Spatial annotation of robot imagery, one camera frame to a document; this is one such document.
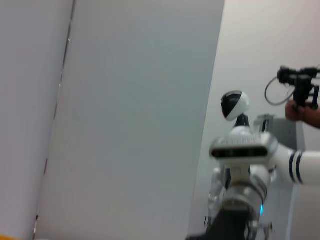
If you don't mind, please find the black handheld controller device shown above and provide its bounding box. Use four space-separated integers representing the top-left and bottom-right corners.
277 65 320 112

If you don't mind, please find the person's hand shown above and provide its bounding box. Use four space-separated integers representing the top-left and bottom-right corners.
284 98 311 123

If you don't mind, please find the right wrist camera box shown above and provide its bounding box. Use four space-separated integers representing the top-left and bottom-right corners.
209 133 280 166

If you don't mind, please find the white black robot head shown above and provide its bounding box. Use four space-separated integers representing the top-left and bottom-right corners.
220 91 251 128

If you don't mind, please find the controller black cable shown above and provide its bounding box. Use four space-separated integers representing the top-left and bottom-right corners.
264 76 296 106

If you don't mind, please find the person's forearm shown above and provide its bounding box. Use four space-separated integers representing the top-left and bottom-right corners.
303 108 320 130

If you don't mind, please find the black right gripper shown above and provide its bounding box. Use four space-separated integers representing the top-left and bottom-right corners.
186 208 252 240

